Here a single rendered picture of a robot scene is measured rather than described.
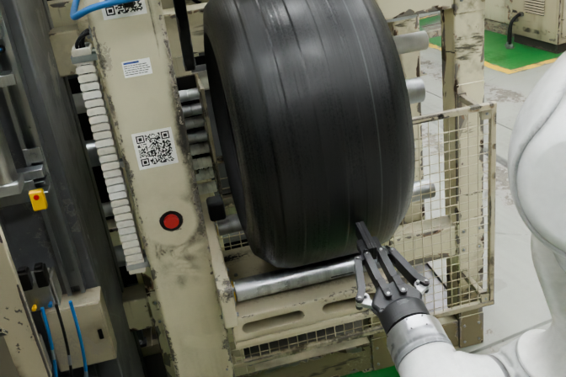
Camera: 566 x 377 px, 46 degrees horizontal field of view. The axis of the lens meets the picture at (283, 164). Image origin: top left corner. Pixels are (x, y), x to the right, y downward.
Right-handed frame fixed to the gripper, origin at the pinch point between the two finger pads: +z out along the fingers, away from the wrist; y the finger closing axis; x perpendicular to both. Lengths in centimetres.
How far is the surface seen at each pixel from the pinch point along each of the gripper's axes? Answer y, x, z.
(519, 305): -88, 126, 64
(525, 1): -276, 168, 372
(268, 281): 16.7, 17.5, 11.3
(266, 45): 10.9, -31.6, 18.8
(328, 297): 5.2, 22.0, 7.2
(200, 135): 23, 14, 61
